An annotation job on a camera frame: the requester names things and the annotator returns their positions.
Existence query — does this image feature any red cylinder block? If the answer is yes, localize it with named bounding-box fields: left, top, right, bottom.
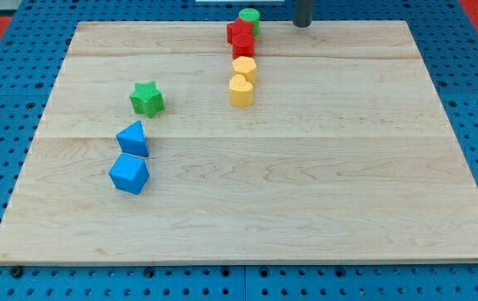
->
left=231, top=33, right=255, bottom=59

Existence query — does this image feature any yellow heart block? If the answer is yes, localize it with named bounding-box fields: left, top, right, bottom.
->
left=229, top=74, right=253, bottom=107

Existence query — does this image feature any green star block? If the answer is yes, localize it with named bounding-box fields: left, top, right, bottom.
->
left=130, top=81, right=165, bottom=119

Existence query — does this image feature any yellow hexagon block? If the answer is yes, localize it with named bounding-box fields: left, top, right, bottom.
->
left=232, top=56, right=257, bottom=84

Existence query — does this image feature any green cylinder block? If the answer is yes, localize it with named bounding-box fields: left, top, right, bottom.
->
left=238, top=8, right=261, bottom=37

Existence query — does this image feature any blue triangle block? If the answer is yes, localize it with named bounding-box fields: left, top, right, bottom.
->
left=116, top=120, right=150, bottom=157

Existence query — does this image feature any red star block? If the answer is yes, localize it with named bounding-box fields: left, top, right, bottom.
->
left=226, top=18, right=253, bottom=44

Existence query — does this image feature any blue cube block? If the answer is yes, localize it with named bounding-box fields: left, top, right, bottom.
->
left=109, top=154, right=150, bottom=195

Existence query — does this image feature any wooden board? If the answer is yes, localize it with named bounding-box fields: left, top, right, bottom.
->
left=0, top=21, right=478, bottom=266

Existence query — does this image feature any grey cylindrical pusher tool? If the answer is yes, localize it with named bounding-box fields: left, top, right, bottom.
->
left=292, top=0, right=315, bottom=28

